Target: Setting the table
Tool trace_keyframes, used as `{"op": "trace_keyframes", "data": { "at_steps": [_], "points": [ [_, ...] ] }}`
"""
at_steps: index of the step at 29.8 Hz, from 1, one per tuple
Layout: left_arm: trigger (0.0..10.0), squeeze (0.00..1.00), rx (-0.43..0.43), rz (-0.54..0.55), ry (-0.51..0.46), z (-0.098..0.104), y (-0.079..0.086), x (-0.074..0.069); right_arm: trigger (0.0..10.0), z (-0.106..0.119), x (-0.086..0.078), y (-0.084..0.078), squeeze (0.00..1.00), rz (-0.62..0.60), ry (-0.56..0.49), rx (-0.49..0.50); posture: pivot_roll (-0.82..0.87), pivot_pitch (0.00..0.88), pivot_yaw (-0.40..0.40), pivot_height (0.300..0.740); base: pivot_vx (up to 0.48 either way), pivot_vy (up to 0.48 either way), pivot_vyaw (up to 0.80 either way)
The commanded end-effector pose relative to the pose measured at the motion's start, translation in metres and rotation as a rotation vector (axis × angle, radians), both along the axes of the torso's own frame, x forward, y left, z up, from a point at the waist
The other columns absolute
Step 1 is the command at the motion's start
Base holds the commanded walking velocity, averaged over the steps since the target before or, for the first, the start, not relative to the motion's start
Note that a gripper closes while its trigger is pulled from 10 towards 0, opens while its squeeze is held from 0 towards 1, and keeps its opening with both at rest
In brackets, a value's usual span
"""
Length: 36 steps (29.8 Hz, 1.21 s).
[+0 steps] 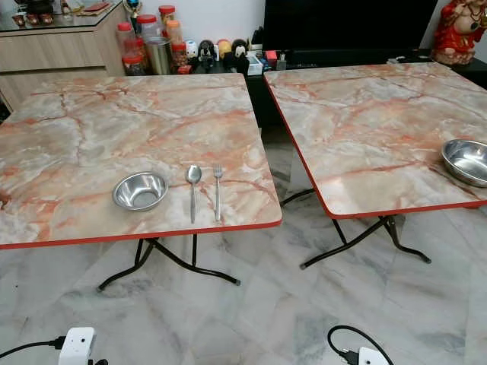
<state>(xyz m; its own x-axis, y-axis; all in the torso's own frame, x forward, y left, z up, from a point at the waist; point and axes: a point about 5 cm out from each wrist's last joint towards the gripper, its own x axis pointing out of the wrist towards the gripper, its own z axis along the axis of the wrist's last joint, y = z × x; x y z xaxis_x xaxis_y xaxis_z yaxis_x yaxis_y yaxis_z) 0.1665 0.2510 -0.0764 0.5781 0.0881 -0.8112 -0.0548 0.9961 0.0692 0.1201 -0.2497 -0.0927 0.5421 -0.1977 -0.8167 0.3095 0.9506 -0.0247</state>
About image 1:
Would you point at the yellow toy figure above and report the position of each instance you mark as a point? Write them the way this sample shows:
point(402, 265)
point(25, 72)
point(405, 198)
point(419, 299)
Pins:
point(224, 47)

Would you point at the black and white toy figure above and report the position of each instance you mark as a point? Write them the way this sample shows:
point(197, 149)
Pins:
point(206, 52)

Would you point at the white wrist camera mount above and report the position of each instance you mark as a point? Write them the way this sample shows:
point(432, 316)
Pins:
point(77, 346)
point(373, 357)

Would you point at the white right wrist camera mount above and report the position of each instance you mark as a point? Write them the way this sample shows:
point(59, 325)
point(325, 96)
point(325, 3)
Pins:
point(373, 357)

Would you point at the small white toy figure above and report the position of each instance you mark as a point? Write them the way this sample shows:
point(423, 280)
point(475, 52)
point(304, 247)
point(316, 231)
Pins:
point(190, 48)

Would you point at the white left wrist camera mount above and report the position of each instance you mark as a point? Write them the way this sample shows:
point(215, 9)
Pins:
point(77, 346)

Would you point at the white and blue box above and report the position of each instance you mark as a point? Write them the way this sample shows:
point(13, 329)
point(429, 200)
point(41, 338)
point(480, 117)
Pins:
point(256, 66)

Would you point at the red seated statue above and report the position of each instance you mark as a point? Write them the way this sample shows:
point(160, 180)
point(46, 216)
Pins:
point(456, 34)

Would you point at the light wooden drawer cabinet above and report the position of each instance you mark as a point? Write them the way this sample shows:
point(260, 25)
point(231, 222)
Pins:
point(61, 53)

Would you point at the steel canister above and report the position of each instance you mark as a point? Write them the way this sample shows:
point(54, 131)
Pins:
point(159, 57)

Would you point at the black television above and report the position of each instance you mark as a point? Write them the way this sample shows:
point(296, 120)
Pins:
point(350, 23)

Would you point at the steel spoon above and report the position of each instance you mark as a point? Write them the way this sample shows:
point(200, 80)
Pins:
point(194, 174)

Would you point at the small red cube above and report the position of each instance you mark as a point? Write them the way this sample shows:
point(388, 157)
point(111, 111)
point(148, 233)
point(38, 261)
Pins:
point(270, 56)

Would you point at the stainless steel bowl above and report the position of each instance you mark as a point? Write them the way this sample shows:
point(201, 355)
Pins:
point(468, 162)
point(140, 192)

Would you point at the steel fork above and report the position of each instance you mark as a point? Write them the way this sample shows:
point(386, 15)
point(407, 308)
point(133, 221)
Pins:
point(217, 173)

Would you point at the red tray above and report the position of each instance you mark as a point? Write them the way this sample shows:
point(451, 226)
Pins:
point(95, 7)

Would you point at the blue and gold ornament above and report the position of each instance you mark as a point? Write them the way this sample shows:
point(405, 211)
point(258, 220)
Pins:
point(133, 6)

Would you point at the small flat red box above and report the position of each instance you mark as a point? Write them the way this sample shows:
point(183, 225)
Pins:
point(184, 69)

